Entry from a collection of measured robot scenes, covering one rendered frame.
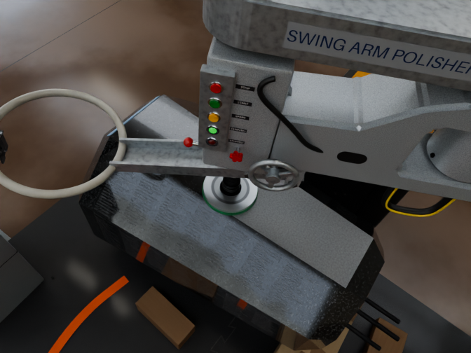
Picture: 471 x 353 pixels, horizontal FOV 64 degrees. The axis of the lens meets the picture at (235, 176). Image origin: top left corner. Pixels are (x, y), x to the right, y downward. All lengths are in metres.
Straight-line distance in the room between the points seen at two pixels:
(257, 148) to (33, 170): 1.89
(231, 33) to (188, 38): 2.67
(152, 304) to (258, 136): 1.24
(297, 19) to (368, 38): 0.14
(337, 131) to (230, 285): 0.77
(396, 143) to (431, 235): 1.73
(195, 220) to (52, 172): 1.38
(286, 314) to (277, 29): 1.04
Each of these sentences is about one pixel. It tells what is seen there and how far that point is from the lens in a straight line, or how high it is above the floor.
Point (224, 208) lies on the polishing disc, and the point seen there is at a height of 0.85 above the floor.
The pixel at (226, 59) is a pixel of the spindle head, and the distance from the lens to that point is 0.89.
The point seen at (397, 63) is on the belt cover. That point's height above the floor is 1.61.
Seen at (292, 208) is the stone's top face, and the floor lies 0.82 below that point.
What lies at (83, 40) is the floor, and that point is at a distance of 3.56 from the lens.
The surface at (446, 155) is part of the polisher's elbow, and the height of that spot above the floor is 1.31.
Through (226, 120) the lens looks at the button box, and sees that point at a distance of 0.99.
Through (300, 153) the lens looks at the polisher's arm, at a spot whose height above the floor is 1.26.
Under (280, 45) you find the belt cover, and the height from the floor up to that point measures 1.61.
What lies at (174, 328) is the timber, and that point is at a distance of 2.01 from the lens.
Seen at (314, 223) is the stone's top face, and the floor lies 0.82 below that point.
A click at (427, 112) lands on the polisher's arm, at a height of 1.49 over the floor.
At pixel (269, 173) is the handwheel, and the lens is 1.09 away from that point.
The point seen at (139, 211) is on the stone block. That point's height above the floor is 0.68.
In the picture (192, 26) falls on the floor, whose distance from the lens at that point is 3.65.
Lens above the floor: 2.10
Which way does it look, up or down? 56 degrees down
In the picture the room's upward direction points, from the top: 10 degrees clockwise
